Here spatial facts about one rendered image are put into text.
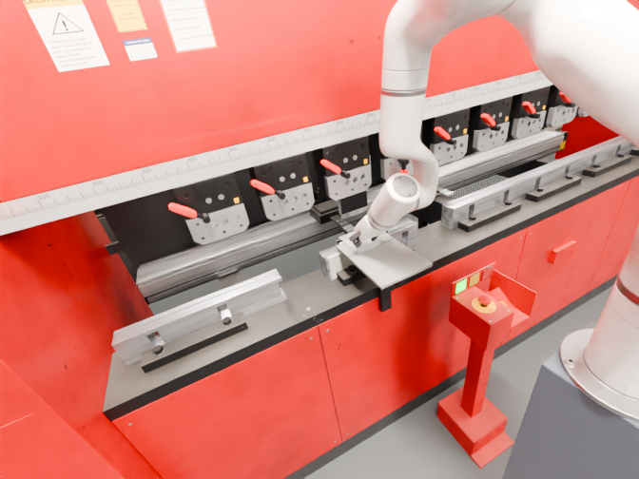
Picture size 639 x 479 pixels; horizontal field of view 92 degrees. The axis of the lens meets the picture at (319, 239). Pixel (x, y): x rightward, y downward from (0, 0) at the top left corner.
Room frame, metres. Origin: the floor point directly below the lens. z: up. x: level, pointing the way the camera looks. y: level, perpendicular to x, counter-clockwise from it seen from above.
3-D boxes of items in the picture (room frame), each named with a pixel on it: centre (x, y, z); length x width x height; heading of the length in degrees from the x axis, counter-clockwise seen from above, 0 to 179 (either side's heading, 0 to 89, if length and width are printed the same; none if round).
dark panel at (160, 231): (1.33, 0.27, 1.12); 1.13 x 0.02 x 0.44; 110
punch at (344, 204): (0.93, -0.13, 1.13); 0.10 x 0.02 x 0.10; 110
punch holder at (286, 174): (0.85, 0.08, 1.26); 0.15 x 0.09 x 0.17; 110
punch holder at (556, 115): (1.27, -1.04, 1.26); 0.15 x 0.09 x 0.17; 110
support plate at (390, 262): (0.79, -0.18, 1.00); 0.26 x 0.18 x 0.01; 20
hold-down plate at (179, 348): (0.67, 0.41, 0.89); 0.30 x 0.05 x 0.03; 110
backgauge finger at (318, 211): (1.08, -0.08, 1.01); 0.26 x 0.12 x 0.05; 20
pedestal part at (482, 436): (0.71, -0.55, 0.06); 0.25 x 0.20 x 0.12; 20
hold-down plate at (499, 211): (1.09, -0.72, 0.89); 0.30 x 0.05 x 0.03; 110
